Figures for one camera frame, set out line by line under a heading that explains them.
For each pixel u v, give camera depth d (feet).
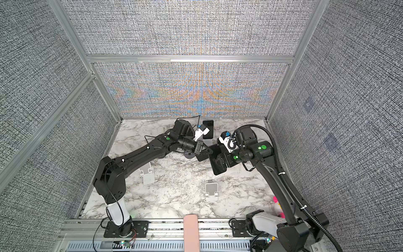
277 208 2.48
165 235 2.40
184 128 2.17
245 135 1.83
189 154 3.18
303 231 1.21
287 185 1.37
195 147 2.26
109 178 1.52
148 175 2.80
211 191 2.67
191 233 2.36
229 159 2.06
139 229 2.40
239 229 2.40
